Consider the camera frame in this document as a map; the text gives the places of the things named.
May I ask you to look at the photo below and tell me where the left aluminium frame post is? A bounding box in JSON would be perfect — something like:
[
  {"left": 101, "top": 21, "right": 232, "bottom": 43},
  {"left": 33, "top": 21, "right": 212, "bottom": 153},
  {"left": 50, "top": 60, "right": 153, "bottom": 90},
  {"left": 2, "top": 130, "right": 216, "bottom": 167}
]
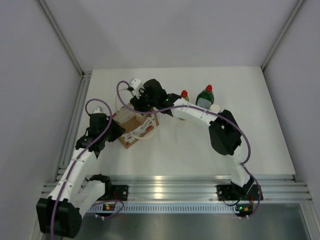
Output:
[{"left": 37, "top": 0, "right": 92, "bottom": 106}]

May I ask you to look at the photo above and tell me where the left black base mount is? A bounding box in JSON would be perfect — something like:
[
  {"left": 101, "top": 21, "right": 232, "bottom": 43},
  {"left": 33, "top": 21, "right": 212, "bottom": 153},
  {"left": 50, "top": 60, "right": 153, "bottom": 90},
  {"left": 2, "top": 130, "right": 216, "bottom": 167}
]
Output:
[{"left": 106, "top": 185, "right": 129, "bottom": 201}]

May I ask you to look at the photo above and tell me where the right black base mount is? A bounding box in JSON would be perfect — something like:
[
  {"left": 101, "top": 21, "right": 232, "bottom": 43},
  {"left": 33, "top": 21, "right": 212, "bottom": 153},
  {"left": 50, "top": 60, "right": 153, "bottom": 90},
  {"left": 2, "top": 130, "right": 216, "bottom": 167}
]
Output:
[{"left": 216, "top": 184, "right": 239, "bottom": 201}]

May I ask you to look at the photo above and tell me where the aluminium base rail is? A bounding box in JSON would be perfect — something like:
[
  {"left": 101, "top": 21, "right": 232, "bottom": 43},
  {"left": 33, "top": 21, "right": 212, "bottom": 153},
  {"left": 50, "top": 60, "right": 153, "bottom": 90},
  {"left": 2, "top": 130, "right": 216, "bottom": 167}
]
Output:
[{"left": 111, "top": 175, "right": 312, "bottom": 203}]

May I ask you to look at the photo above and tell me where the white slotted cable duct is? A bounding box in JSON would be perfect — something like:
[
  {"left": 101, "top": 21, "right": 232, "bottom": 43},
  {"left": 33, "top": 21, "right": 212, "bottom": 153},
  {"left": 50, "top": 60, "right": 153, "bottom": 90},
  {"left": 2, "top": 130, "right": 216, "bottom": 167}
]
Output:
[{"left": 88, "top": 203, "right": 239, "bottom": 214}]

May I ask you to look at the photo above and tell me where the dark green bottle red cap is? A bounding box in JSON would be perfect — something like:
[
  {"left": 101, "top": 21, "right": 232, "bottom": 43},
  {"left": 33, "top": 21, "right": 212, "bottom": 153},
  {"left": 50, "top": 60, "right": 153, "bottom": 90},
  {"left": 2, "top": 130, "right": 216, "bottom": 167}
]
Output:
[{"left": 195, "top": 84, "right": 215, "bottom": 109}]

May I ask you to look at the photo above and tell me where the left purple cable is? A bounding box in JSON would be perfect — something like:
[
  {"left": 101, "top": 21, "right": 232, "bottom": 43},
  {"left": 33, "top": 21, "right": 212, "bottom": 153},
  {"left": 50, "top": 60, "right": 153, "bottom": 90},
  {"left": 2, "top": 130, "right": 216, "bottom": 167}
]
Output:
[{"left": 49, "top": 98, "right": 126, "bottom": 237}]

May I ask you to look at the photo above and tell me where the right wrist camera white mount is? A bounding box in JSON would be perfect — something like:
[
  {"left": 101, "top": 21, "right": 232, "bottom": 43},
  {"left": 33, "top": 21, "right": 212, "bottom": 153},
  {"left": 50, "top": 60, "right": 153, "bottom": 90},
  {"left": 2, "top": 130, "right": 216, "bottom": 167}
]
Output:
[{"left": 128, "top": 78, "right": 145, "bottom": 99}]

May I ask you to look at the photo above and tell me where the yellow bottle red cap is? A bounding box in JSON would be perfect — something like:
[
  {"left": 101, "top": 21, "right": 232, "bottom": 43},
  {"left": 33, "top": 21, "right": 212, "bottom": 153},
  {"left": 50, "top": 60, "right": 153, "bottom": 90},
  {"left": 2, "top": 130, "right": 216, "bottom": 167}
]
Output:
[{"left": 180, "top": 90, "right": 190, "bottom": 111}]

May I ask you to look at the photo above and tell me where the aluminium frame post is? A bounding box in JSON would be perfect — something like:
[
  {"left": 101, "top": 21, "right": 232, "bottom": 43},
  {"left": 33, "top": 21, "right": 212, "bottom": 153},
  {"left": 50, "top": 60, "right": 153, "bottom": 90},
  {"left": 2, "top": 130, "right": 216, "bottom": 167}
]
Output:
[
  {"left": 260, "top": 0, "right": 307, "bottom": 73},
  {"left": 37, "top": 0, "right": 92, "bottom": 106}
]

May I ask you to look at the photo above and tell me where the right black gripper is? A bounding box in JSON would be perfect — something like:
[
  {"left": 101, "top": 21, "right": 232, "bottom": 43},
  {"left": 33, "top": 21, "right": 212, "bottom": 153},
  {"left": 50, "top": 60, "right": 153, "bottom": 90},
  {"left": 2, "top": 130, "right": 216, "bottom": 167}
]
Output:
[{"left": 130, "top": 87, "right": 158, "bottom": 116}]

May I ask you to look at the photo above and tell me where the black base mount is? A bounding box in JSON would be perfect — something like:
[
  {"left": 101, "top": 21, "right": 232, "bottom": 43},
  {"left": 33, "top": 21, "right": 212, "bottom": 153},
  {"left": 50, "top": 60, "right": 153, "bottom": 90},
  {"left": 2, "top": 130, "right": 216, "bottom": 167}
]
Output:
[
  {"left": 106, "top": 185, "right": 129, "bottom": 201},
  {"left": 216, "top": 184, "right": 239, "bottom": 201}
]

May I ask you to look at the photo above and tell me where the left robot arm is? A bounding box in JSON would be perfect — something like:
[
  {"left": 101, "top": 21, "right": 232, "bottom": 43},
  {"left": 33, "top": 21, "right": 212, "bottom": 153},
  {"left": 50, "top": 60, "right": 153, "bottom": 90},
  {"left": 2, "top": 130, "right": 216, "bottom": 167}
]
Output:
[{"left": 36, "top": 107, "right": 125, "bottom": 239}]

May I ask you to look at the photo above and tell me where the right aluminium frame post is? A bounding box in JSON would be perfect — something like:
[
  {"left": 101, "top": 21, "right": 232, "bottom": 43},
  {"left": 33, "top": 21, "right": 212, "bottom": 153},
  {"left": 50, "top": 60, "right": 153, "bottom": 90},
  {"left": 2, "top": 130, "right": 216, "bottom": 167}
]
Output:
[{"left": 260, "top": 0, "right": 307, "bottom": 73}]

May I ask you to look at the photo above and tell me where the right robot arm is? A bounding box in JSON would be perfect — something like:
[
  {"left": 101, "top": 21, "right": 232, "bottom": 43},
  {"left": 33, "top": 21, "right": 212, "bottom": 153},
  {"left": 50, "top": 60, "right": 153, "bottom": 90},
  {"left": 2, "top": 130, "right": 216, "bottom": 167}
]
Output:
[{"left": 128, "top": 78, "right": 263, "bottom": 201}]

